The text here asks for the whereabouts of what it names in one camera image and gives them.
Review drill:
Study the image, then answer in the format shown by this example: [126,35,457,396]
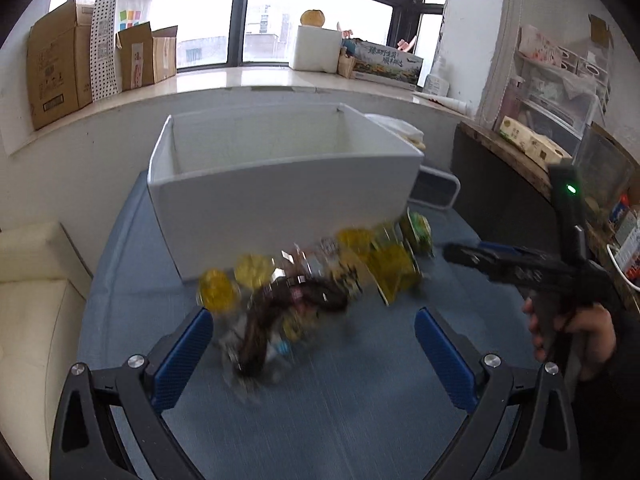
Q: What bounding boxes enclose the open cardboard box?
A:
[116,21,157,92]

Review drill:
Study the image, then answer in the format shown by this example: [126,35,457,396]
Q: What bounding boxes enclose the grey tray with white rim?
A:
[410,164,462,209]

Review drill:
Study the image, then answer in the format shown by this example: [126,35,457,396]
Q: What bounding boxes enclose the black window frame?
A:
[65,0,451,72]

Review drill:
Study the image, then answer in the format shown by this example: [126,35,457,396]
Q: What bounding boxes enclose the polka dot paper bag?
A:
[90,0,155,102]

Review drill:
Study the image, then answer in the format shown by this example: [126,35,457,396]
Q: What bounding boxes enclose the clear plastic drawer unit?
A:
[510,25,613,142]

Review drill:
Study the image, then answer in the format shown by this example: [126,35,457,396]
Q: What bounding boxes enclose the cardboard piece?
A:
[589,14,615,49]

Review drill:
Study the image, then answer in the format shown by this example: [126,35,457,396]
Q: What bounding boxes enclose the wooden desk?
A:
[452,120,640,292]

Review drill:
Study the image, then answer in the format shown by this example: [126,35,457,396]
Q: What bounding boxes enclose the pile of mixed snack packets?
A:
[215,237,368,403]

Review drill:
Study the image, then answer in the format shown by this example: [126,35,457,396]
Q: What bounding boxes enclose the pink floral packet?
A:
[517,25,564,67]

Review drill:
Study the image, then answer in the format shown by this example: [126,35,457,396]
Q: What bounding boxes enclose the white storage box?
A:
[147,102,425,282]

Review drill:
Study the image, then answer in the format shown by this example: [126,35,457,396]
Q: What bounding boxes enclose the person's right hand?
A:
[522,297,617,382]

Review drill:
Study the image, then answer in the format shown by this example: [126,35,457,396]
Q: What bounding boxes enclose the clear plastic container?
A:
[575,122,637,222]

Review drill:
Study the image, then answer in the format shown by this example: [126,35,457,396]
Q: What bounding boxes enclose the large cardboard box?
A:
[27,0,96,131]

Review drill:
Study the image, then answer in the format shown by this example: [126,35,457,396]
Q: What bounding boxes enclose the green jelly cup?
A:
[399,211,435,259]

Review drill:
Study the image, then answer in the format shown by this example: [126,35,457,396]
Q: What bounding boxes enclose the white tube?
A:
[412,91,471,114]

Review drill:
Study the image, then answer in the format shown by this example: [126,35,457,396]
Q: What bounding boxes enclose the clear plastic bag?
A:
[365,113,426,152]

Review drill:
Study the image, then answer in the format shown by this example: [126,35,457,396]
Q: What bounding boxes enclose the white plastic bottle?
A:
[424,57,452,97]

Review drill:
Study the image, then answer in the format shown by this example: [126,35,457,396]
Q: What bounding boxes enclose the white cable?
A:
[606,243,640,292]

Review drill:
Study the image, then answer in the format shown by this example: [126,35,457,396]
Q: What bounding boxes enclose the small cardboard box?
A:
[152,25,179,84]

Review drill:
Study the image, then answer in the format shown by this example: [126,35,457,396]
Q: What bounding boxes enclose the white foam box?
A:
[291,25,346,75]

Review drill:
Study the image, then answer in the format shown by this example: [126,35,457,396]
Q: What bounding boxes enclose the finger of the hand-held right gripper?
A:
[443,243,508,282]
[476,241,551,262]

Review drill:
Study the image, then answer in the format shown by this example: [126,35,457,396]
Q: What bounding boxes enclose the yellow tissue boxes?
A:
[497,115,573,171]

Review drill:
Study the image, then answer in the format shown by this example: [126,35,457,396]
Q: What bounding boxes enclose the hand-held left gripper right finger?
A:
[414,307,581,480]

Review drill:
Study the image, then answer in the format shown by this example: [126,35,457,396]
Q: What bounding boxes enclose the blue grey table cloth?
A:
[77,170,551,480]

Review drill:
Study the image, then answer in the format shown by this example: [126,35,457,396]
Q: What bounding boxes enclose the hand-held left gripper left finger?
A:
[50,305,216,480]

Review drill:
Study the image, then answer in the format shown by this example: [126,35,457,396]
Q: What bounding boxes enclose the person's right forearm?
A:
[575,345,640,480]

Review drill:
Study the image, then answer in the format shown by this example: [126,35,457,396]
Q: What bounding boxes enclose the printed landscape box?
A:
[350,39,425,92]

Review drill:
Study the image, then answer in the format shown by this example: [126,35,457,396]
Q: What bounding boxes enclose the cream leather sofa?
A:
[0,221,94,443]

